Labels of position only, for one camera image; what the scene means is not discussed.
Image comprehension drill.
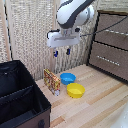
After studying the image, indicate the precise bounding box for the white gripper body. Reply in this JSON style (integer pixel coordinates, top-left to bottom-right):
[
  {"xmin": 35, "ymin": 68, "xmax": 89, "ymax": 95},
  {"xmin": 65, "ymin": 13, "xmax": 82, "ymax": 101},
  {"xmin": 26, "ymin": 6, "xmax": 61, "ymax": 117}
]
[{"xmin": 46, "ymin": 28, "xmax": 82, "ymax": 49}]

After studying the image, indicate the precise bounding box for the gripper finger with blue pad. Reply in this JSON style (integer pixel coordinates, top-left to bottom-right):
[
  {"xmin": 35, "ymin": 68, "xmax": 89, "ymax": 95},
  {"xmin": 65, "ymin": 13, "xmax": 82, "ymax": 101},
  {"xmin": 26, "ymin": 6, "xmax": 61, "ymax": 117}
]
[
  {"xmin": 65, "ymin": 46, "xmax": 72, "ymax": 56},
  {"xmin": 53, "ymin": 47, "xmax": 59, "ymax": 59}
]

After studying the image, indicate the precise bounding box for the granola bar box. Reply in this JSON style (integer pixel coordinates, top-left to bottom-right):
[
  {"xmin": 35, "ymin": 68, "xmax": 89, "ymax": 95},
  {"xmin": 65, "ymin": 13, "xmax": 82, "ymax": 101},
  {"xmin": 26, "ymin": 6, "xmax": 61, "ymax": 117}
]
[{"xmin": 43, "ymin": 68, "xmax": 62, "ymax": 97}]

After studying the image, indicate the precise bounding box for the blue bowl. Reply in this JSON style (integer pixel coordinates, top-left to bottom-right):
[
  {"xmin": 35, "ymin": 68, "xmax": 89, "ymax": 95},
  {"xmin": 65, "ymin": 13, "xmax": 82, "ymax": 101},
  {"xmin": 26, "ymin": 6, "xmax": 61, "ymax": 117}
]
[{"xmin": 59, "ymin": 72, "xmax": 77, "ymax": 86}]

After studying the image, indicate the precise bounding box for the beige woven curtain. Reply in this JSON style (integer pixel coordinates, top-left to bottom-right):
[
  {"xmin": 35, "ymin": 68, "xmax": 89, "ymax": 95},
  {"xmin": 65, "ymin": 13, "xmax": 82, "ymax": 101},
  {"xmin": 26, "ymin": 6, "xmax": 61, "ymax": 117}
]
[{"xmin": 0, "ymin": 0, "xmax": 128, "ymax": 82}]

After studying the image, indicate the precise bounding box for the yellow bowl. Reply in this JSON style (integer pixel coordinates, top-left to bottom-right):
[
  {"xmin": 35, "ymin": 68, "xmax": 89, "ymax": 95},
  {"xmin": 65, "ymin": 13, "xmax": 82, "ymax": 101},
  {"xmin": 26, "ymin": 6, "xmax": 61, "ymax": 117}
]
[{"xmin": 66, "ymin": 82, "xmax": 87, "ymax": 99}]

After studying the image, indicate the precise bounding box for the dark brown drawer cabinet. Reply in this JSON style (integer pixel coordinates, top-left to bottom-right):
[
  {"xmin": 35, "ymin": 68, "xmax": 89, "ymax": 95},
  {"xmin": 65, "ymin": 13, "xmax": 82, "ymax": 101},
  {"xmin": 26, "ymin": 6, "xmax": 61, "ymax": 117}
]
[{"xmin": 86, "ymin": 9, "xmax": 128, "ymax": 84}]

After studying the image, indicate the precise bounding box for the black fabric storage box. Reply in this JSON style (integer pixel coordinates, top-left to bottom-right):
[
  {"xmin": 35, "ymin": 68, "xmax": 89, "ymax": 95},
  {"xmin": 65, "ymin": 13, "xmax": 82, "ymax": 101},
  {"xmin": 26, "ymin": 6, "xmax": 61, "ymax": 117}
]
[{"xmin": 0, "ymin": 59, "xmax": 53, "ymax": 128}]

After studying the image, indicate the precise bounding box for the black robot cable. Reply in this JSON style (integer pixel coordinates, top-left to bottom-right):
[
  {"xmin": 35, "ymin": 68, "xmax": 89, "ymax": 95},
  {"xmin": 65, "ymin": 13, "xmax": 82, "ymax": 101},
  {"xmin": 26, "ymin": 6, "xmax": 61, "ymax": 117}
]
[{"xmin": 79, "ymin": 15, "xmax": 128, "ymax": 37}]

